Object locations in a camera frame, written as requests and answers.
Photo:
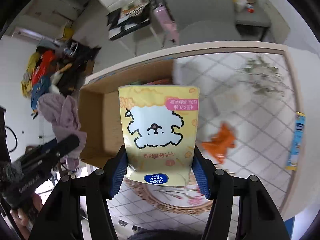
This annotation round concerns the yellow tissue pack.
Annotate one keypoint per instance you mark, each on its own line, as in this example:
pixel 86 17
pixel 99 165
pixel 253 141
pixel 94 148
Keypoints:
pixel 160 130

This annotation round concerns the pink folding chair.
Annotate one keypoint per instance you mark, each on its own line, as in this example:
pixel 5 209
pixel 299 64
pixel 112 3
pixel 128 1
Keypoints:
pixel 165 17

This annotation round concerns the dark blue cloth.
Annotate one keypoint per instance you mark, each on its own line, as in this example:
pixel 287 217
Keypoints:
pixel 162 235

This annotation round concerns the pink packet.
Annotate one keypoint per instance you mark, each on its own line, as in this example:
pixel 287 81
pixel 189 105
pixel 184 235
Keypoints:
pixel 156 82

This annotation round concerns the orange cloth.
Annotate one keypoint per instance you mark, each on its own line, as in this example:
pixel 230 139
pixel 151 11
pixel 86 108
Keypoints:
pixel 221 142

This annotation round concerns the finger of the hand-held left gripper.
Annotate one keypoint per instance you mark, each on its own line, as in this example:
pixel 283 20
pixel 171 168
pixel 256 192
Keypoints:
pixel 66 143

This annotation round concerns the white and yellow bag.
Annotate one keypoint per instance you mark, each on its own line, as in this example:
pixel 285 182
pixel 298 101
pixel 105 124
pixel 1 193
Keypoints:
pixel 239 1

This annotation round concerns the pink knit garment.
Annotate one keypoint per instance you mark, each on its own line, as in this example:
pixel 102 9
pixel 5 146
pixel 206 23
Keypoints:
pixel 62 115

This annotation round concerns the black tray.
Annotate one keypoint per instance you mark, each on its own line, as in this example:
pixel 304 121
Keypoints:
pixel 130 21

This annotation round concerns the blue and yellow packet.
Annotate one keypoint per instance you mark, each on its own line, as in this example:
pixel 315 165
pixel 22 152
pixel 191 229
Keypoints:
pixel 297 140

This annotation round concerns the dark cluttered rack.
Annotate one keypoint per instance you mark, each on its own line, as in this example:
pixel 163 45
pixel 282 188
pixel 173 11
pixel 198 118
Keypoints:
pixel 75 60

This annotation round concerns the person's left hand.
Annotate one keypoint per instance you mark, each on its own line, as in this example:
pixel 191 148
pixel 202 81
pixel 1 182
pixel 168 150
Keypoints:
pixel 23 220

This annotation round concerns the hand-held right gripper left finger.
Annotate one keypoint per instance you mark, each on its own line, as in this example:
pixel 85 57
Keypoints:
pixel 118 173

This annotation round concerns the grid patterned floral tablecloth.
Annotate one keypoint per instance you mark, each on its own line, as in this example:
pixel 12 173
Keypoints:
pixel 250 110

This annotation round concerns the grey side table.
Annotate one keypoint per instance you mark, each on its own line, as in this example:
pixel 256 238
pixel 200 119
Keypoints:
pixel 252 17

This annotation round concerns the red garment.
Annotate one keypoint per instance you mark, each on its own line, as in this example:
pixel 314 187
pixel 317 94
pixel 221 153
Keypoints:
pixel 43 63

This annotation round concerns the blue garment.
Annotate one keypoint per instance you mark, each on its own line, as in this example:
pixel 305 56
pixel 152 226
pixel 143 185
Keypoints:
pixel 40 88

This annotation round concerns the yellow garment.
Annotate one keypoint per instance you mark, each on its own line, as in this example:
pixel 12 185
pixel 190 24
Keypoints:
pixel 28 67

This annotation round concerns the cardboard box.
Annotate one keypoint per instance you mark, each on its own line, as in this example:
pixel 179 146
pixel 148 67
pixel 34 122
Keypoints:
pixel 97 120

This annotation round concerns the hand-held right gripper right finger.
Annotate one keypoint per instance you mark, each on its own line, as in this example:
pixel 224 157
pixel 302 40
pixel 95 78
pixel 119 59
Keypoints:
pixel 200 177

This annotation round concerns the grey fuzzy cloth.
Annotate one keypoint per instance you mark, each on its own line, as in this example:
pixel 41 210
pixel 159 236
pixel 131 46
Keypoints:
pixel 10 173

